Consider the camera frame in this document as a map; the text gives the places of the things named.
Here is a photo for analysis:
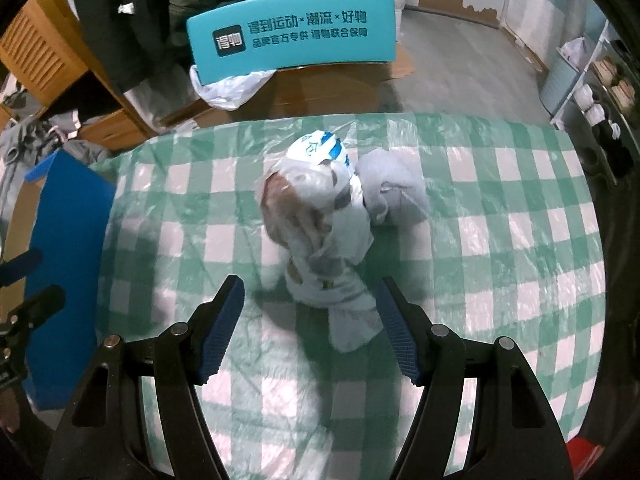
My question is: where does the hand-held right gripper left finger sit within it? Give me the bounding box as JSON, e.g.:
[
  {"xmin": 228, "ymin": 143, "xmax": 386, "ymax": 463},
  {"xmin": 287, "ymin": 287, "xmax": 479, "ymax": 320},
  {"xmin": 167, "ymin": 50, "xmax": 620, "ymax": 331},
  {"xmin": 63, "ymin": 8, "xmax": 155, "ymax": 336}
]
[{"xmin": 47, "ymin": 275, "xmax": 246, "ymax": 480}]

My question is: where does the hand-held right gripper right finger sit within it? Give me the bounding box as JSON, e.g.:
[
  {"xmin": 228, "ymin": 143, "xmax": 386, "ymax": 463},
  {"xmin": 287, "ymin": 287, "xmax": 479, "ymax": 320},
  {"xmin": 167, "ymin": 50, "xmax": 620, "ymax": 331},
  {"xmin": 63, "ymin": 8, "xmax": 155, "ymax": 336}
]
[{"xmin": 376, "ymin": 276, "xmax": 576, "ymax": 480}]

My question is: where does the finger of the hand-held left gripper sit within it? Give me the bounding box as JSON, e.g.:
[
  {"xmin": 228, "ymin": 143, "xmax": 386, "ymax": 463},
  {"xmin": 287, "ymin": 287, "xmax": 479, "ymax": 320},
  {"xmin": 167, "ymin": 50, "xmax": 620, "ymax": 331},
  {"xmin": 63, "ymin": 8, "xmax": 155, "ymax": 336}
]
[
  {"xmin": 0, "ymin": 249, "xmax": 44, "ymax": 288},
  {"xmin": 0, "ymin": 285, "xmax": 67, "ymax": 343}
]

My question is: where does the blue-rimmed cardboard shoe box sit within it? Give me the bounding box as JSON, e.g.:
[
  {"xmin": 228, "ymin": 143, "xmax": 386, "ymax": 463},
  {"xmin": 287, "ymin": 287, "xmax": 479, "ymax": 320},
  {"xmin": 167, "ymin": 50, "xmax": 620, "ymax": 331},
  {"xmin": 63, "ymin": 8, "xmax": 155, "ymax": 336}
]
[{"xmin": 7, "ymin": 149, "xmax": 117, "ymax": 411}]

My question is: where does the white patterned cloth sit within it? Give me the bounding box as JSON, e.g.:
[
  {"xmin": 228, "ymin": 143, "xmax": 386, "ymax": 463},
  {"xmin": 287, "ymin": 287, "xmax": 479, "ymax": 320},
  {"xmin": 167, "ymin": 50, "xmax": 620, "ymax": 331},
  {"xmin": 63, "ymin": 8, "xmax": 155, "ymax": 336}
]
[{"xmin": 260, "ymin": 130, "xmax": 386, "ymax": 353}]

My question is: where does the grey cloth ball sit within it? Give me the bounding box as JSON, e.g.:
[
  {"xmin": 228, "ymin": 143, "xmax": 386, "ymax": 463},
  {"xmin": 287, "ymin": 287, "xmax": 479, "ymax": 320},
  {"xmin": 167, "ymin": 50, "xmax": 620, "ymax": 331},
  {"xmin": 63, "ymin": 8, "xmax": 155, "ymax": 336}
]
[{"xmin": 354, "ymin": 151, "xmax": 430, "ymax": 227}]

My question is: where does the person's left hand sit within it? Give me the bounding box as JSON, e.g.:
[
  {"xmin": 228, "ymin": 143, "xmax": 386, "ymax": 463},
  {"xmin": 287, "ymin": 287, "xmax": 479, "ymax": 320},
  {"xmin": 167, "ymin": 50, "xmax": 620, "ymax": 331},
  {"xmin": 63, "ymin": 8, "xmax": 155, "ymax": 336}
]
[{"xmin": 0, "ymin": 392, "xmax": 18, "ymax": 434}]

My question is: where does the green checkered tablecloth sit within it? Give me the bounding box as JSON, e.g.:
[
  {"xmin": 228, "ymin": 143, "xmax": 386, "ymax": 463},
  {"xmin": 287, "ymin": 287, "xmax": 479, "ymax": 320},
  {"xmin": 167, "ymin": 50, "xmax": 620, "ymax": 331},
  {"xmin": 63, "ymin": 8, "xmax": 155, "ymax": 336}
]
[{"xmin": 90, "ymin": 112, "xmax": 606, "ymax": 480}]

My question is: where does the grey hoodie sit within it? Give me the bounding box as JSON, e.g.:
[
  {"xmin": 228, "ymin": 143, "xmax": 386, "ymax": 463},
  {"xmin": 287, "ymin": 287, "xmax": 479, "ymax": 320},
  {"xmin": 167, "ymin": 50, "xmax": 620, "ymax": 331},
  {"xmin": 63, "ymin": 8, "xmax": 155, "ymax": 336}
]
[{"xmin": 0, "ymin": 120, "xmax": 113, "ymax": 221}]

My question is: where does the wooden louvered cabinet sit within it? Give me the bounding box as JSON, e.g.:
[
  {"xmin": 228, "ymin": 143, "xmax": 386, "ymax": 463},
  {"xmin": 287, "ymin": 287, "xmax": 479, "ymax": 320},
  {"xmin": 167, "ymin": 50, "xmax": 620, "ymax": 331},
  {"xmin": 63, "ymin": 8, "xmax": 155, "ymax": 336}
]
[{"xmin": 0, "ymin": 0, "xmax": 151, "ymax": 153}]

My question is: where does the red object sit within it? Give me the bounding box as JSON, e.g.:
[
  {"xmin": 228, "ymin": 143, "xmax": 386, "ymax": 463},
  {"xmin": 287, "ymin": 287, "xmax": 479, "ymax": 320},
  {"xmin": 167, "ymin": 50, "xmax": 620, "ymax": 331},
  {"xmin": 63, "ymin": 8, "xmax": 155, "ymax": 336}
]
[{"xmin": 567, "ymin": 437, "xmax": 608, "ymax": 480}]

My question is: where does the white plastic bag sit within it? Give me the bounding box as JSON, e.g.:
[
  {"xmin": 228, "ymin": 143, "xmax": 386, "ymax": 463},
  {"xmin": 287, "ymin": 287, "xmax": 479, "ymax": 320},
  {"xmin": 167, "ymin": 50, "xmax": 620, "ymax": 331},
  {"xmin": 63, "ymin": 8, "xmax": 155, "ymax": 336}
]
[{"xmin": 190, "ymin": 65, "xmax": 276, "ymax": 111}]

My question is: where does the brown cardboard box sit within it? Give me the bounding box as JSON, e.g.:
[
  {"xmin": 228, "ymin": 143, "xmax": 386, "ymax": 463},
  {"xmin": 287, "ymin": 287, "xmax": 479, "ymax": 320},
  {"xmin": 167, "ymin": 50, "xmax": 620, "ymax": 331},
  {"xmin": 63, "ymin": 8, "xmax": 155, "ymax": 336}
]
[{"xmin": 160, "ymin": 57, "xmax": 406, "ymax": 128}]

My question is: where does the black hanging jacket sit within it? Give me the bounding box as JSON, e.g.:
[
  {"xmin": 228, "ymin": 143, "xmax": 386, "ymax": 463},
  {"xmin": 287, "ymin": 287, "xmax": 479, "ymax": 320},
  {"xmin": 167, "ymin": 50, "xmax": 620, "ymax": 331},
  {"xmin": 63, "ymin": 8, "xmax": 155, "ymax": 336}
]
[{"xmin": 67, "ymin": 0, "xmax": 191, "ymax": 96}]

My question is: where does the grey shoe rack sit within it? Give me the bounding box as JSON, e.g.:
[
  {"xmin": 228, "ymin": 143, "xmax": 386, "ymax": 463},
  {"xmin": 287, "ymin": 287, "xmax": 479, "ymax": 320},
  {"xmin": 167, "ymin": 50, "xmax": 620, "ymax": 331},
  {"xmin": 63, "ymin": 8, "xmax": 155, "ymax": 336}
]
[{"xmin": 550, "ymin": 20, "xmax": 640, "ymax": 186}]

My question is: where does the light blue bin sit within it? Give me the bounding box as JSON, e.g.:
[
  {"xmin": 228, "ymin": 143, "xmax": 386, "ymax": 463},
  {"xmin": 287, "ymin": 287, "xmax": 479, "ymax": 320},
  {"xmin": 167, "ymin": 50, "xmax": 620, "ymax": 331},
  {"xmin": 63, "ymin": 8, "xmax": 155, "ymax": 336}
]
[{"xmin": 539, "ymin": 52, "xmax": 586, "ymax": 118}]

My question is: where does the group of shoes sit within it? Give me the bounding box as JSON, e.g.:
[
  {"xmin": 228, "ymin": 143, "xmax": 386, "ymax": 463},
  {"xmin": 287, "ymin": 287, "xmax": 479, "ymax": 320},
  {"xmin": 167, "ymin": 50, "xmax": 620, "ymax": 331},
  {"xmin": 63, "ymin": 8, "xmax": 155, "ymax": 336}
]
[{"xmin": 572, "ymin": 50, "xmax": 636, "ymax": 161}]

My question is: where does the teal printed box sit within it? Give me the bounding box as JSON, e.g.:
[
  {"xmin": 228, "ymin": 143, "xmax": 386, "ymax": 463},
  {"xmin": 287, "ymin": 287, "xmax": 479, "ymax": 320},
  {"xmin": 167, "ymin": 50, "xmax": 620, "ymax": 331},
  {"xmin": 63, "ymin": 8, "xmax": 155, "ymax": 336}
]
[{"xmin": 186, "ymin": 0, "xmax": 397, "ymax": 86}]

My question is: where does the grey floor pipe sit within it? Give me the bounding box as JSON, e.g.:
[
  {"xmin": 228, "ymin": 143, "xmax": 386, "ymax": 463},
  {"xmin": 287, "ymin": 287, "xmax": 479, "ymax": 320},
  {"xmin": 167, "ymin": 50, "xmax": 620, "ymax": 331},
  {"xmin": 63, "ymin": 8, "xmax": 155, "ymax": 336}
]
[{"xmin": 400, "ymin": 4, "xmax": 501, "ymax": 29}]

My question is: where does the white bag on bin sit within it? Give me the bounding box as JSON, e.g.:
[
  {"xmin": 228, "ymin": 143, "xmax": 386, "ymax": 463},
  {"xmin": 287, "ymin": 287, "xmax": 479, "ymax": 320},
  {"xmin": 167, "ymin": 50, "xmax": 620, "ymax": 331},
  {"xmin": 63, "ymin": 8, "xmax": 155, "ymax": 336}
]
[{"xmin": 557, "ymin": 37, "xmax": 588, "ymax": 63}]

